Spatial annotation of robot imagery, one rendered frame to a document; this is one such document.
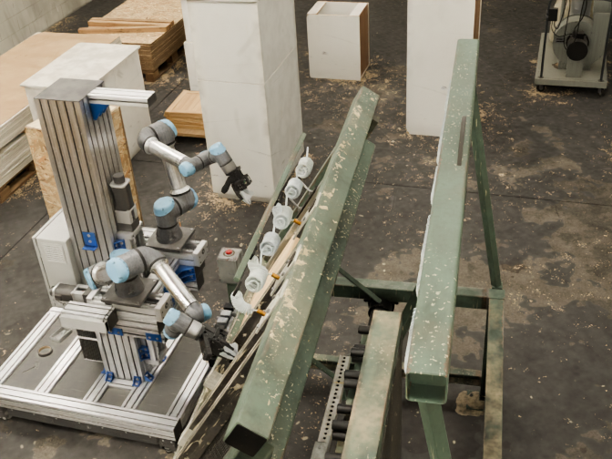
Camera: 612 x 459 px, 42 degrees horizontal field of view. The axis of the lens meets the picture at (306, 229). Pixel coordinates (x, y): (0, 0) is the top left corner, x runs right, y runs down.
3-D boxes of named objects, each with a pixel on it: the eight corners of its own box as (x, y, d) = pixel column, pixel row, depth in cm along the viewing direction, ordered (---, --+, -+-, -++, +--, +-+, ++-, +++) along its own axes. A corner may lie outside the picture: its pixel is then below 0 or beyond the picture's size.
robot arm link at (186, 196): (169, 216, 458) (140, 126, 436) (189, 205, 467) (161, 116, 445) (182, 219, 450) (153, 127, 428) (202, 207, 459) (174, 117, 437)
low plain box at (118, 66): (99, 132, 813) (79, 42, 761) (157, 137, 796) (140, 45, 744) (45, 181, 734) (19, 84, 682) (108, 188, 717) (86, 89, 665)
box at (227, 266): (225, 271, 474) (221, 246, 465) (245, 273, 472) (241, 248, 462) (219, 283, 465) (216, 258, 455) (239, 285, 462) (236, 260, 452)
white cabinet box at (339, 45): (321, 62, 935) (317, 0, 896) (370, 65, 920) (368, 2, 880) (310, 77, 900) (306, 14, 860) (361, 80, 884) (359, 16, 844)
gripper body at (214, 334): (230, 332, 345) (205, 319, 343) (224, 346, 338) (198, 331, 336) (223, 343, 349) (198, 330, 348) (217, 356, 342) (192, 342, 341)
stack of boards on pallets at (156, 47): (165, 8, 1135) (159, -24, 1110) (233, 11, 1107) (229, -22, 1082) (76, 76, 941) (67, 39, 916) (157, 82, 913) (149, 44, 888)
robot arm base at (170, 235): (151, 242, 453) (148, 228, 447) (162, 228, 465) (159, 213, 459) (176, 245, 449) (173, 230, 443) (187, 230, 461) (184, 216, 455)
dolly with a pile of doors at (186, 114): (188, 116, 833) (184, 88, 816) (235, 119, 819) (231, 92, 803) (163, 143, 785) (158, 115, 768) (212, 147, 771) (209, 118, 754)
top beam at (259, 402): (370, 110, 398) (352, 100, 397) (380, 95, 392) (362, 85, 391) (253, 459, 219) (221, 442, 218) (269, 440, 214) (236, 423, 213)
